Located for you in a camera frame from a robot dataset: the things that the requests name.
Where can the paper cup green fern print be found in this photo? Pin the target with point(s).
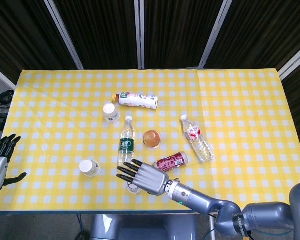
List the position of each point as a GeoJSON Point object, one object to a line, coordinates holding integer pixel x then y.
{"type": "Point", "coordinates": [88, 168]}

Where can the orange jelly cup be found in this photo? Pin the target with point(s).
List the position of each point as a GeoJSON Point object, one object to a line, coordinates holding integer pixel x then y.
{"type": "Point", "coordinates": [151, 138]}

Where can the silver aluminium frame bar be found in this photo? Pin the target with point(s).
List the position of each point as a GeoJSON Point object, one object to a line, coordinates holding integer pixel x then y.
{"type": "Point", "coordinates": [293, 62]}
{"type": "Point", "coordinates": [65, 37]}
{"type": "Point", "coordinates": [215, 35]}
{"type": "Point", "coordinates": [2, 76]}
{"type": "Point", "coordinates": [140, 35]}

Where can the brown coffee bottle red label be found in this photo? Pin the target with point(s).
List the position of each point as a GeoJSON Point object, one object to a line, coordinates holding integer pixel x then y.
{"type": "Point", "coordinates": [173, 161]}

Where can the white table leg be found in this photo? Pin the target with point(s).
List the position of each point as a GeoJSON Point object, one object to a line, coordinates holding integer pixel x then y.
{"type": "Point", "coordinates": [213, 220]}

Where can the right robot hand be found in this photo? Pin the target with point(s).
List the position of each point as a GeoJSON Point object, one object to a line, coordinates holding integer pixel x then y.
{"type": "Point", "coordinates": [150, 178]}

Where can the paper cup purple flower print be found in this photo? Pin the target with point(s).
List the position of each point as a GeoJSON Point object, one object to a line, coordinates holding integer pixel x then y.
{"type": "Point", "coordinates": [110, 112]}

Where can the dark pleated partition panel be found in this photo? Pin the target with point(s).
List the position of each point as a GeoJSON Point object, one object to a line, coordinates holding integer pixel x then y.
{"type": "Point", "coordinates": [265, 32]}
{"type": "Point", "coordinates": [20, 32]}
{"type": "Point", "coordinates": [100, 32]}
{"type": "Point", "coordinates": [177, 32]}

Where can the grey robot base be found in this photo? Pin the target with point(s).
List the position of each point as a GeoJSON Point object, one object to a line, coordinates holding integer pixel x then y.
{"type": "Point", "coordinates": [142, 227]}

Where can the red label water bottle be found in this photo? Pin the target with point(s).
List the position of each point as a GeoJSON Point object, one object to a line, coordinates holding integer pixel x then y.
{"type": "Point", "coordinates": [197, 138]}

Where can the yellow white checkered tablecloth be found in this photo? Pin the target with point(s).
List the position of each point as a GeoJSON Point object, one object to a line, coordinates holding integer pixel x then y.
{"type": "Point", "coordinates": [215, 105]}

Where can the green label water bottle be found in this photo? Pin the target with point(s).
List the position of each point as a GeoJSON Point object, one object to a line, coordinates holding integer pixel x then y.
{"type": "Point", "coordinates": [126, 145]}

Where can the white peach drink bottle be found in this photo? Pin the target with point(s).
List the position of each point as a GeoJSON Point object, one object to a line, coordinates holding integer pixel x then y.
{"type": "Point", "coordinates": [137, 100]}

